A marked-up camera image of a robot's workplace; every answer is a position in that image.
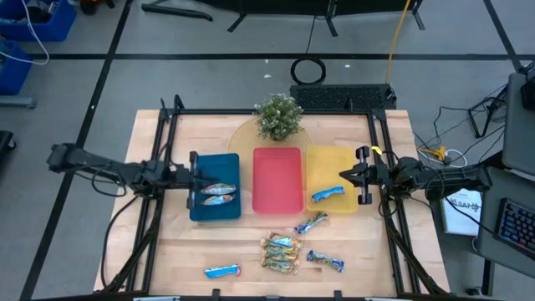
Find white paper sign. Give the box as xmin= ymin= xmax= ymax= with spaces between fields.
xmin=441 ymin=188 xmax=482 ymax=237

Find grey desk with keyboard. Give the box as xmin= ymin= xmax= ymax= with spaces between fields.
xmin=471 ymin=166 xmax=535 ymax=280

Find blue red granola bar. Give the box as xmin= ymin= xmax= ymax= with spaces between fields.
xmin=203 ymin=263 xmax=242 ymax=280

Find blue candy bars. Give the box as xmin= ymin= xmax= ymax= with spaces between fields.
xmin=307 ymin=249 xmax=346 ymax=273

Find yellow plug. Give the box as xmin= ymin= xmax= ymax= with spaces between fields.
xmin=419 ymin=145 xmax=448 ymax=162

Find yellow cable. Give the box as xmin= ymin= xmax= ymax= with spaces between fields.
xmin=385 ymin=0 xmax=413 ymax=84

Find black floor stand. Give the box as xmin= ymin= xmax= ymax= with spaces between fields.
xmin=467 ymin=85 xmax=509 ymax=139

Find red plastic tray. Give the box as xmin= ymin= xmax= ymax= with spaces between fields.
xmin=252 ymin=146 xmax=304 ymax=215

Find yellow plastic tray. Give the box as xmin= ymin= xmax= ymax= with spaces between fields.
xmin=306 ymin=145 xmax=360 ymax=214

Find small blue storage bin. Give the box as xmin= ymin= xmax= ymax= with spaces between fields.
xmin=0 ymin=39 xmax=33 ymax=96

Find white looped cable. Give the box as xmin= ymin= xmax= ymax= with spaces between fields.
xmin=442 ymin=148 xmax=469 ymax=170

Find large blue storage bin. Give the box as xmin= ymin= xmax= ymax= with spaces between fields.
xmin=0 ymin=0 xmax=79 ymax=43

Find black metal bar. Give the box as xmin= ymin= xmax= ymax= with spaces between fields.
xmin=140 ymin=3 xmax=214 ymax=23

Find round tan woven placemat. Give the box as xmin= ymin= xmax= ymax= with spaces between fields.
xmin=227 ymin=115 xmax=315 ymax=194

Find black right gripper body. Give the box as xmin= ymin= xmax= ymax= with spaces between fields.
xmin=356 ymin=145 xmax=390 ymax=206

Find blue plastic tray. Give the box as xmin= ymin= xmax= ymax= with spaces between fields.
xmin=189 ymin=152 xmax=242 ymax=222

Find coiled black cable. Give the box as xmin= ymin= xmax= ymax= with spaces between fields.
xmin=290 ymin=57 xmax=328 ymax=86

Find black room divider panel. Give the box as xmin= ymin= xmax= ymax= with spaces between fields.
xmin=196 ymin=0 xmax=425 ymax=38

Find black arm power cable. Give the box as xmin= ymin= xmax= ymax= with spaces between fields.
xmin=99 ymin=194 xmax=140 ymax=289

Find small potted green plant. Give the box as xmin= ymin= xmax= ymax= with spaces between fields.
xmin=253 ymin=93 xmax=305 ymax=142

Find black aluminium table frame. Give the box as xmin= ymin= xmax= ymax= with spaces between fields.
xmin=99 ymin=94 xmax=451 ymax=298

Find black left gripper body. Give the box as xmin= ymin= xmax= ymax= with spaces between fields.
xmin=171 ymin=150 xmax=200 ymax=210

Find backlit black keyboard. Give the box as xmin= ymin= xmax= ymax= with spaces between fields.
xmin=496 ymin=198 xmax=535 ymax=260

